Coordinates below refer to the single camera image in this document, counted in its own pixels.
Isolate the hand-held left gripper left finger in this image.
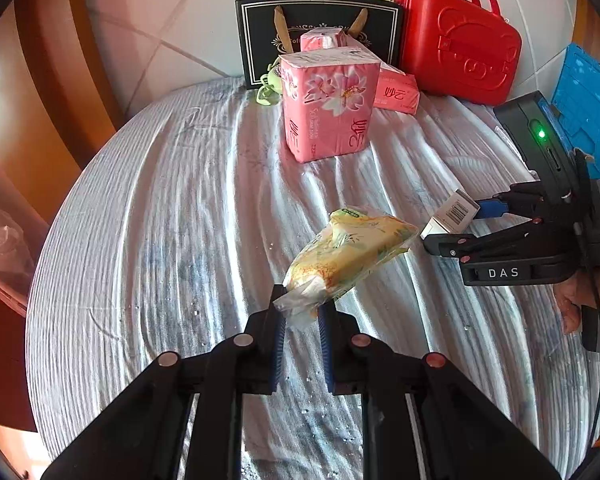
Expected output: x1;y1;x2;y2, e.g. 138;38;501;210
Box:
40;284;287;480

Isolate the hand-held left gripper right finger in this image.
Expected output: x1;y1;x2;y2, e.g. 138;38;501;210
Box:
317;305;563;480

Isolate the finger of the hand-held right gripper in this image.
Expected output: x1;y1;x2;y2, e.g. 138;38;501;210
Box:
421;215;583;267
475;182;576;221

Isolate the white and green medicine box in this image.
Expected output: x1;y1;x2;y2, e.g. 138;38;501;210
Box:
419;189;482;241

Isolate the blue plastic crate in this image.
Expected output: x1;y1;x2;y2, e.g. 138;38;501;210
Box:
540;42;600;196

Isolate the yellow tissue packet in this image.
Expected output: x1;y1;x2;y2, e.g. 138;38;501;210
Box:
272;207;420;331

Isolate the green one-eyed monster plush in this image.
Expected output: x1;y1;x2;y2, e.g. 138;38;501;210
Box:
254;60;283;107

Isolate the person's right hand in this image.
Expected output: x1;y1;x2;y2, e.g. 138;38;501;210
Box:
552;272;600;335

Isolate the red bear-embossed suitcase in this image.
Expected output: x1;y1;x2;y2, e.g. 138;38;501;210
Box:
393;0;523;107

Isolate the large pink tissue multipack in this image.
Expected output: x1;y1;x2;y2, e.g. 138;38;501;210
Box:
279;46;382;164

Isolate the black gift bag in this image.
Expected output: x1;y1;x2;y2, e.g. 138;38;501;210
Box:
235;0;405;91

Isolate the clear plastic bag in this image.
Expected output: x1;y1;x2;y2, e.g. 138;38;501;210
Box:
0;200;36;286

